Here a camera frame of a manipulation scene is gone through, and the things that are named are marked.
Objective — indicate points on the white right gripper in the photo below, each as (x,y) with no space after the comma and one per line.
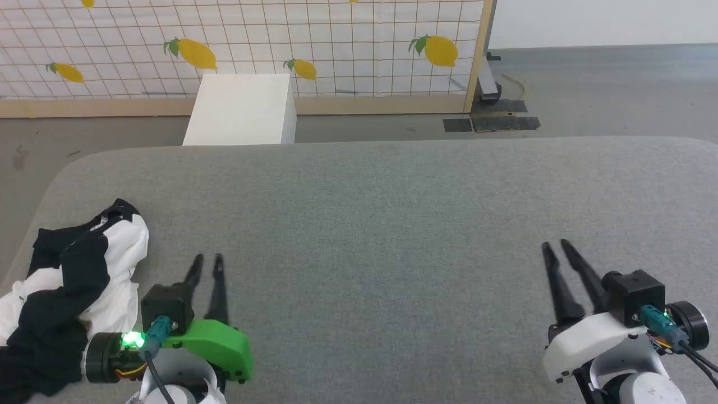
(583,342)

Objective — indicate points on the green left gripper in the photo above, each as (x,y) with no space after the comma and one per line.
(219,345)

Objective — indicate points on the black and white shirt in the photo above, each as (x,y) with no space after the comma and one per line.
(73,269)

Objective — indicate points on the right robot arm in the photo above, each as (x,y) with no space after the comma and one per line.
(645,390)

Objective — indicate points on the white box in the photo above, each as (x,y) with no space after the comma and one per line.
(241,112)

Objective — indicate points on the metal screen foot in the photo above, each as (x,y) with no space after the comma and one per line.
(488,84)

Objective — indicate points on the lemon print partition screen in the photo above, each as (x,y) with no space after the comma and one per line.
(336,33)

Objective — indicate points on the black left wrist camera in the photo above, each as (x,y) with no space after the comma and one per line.
(167,306)

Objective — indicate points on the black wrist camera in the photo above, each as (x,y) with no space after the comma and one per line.
(636,294)
(167,306)

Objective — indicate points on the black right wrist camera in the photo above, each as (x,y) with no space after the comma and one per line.
(636,294)

